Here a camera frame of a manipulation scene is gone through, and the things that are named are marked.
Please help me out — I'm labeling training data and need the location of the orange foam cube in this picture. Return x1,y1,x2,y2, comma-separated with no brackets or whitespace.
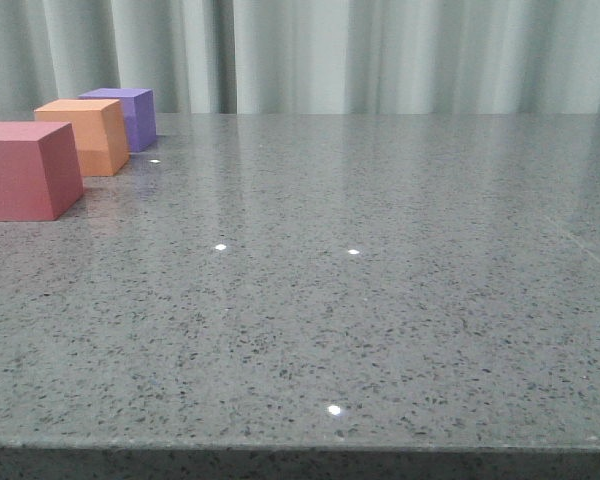
34,99,130,177

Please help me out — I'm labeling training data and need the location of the red foam cube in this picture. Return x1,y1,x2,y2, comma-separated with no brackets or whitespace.
0,121,84,221

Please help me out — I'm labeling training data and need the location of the purple foam cube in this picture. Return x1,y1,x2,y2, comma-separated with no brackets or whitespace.
78,88,157,153

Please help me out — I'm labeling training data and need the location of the pale green curtain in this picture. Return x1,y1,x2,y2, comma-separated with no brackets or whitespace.
0,1,600,114

